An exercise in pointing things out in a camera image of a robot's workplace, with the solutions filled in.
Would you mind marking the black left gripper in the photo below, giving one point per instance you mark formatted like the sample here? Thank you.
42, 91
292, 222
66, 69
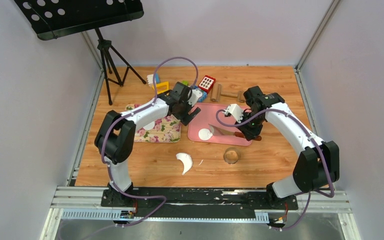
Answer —
185, 118

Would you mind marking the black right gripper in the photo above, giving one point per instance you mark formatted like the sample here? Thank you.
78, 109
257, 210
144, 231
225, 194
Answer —
250, 133

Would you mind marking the pink rectangular tray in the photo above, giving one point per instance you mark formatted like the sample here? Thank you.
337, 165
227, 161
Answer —
206, 117

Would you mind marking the white dough ball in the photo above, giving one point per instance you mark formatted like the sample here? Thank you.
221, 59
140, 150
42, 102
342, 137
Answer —
205, 134

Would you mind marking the metal dough scraper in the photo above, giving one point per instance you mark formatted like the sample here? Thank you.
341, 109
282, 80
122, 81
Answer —
217, 131

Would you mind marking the wooden dough roller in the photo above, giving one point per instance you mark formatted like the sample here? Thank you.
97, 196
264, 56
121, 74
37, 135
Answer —
217, 92

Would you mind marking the white dough scrap crescent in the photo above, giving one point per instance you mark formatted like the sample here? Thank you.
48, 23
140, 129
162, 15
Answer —
186, 160

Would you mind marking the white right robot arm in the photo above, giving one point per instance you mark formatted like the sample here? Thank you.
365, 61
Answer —
317, 165

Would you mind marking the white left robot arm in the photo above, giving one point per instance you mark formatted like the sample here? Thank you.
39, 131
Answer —
116, 135

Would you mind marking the flat white dough wrapper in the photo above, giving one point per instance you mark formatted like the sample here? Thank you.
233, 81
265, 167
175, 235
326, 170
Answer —
149, 126

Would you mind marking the floral rectangular tray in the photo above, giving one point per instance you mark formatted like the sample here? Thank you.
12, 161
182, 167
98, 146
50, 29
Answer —
166, 130

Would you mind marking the red toy brick car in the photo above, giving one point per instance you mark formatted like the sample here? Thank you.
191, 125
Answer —
186, 83

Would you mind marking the blue green white brick stack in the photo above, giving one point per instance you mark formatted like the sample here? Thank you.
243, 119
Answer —
202, 95

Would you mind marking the red window toy brick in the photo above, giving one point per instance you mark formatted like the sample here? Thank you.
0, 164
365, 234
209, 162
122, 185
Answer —
207, 83

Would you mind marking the white and blue toy block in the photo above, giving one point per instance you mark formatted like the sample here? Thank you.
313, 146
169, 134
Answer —
153, 79

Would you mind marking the black tripod stand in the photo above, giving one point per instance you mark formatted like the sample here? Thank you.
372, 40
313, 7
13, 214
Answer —
111, 73

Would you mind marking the black perforated stand shelf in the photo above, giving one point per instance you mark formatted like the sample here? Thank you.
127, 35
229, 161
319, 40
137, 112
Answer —
52, 19

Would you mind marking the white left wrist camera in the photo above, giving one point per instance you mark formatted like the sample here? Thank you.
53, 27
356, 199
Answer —
193, 99

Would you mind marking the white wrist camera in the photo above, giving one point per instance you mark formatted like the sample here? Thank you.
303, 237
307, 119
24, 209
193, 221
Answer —
193, 99
235, 111

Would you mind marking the yellow triangular toy frame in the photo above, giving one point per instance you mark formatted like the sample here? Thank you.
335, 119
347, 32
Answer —
162, 87

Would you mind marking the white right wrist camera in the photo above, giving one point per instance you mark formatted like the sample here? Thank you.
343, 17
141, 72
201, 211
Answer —
235, 111

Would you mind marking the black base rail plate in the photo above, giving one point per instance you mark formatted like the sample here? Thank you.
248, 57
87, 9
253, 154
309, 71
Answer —
201, 203

